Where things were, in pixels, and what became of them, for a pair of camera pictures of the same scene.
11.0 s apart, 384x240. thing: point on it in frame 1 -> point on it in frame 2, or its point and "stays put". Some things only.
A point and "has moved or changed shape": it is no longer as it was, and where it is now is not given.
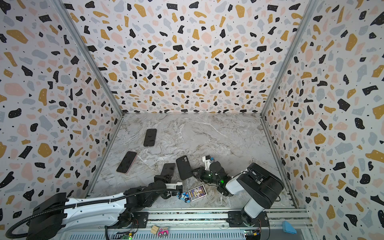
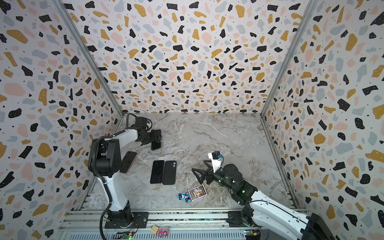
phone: [150, 137] has moved or changed shape
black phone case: [184, 167] -> [169, 172]
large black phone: [168, 170] -> [157, 172]
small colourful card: [197, 192] stays put
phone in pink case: [127, 162] stays put
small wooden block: [154, 229] stays put
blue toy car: [184, 196] stays put
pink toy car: [163, 231] stays put
